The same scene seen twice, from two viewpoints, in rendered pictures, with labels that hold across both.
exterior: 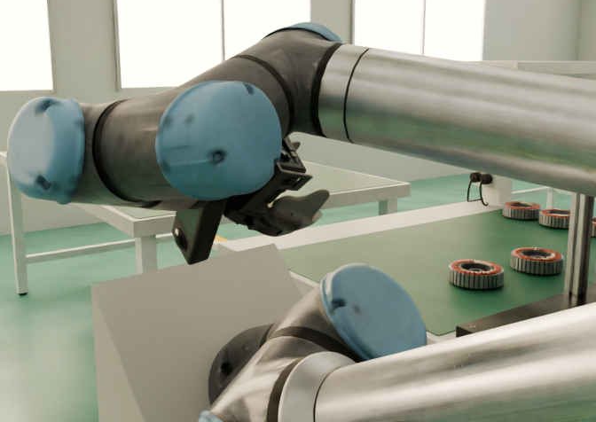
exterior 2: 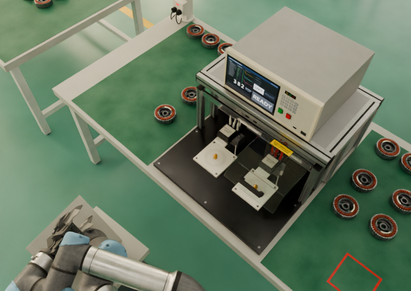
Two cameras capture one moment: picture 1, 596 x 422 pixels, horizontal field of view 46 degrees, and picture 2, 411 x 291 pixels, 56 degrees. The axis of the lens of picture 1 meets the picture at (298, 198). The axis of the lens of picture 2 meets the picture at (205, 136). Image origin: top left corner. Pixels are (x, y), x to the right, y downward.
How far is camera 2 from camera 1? 1.14 m
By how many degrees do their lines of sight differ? 44
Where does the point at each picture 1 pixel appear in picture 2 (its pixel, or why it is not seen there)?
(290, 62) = (72, 265)
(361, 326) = not seen: hidden behind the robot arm
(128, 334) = not seen: hidden behind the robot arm
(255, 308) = (78, 223)
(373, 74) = (94, 271)
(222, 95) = not seen: outside the picture
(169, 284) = (49, 232)
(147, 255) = (16, 73)
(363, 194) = (120, 3)
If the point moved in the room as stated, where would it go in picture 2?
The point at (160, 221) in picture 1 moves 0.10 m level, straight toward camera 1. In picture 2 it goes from (17, 60) to (20, 71)
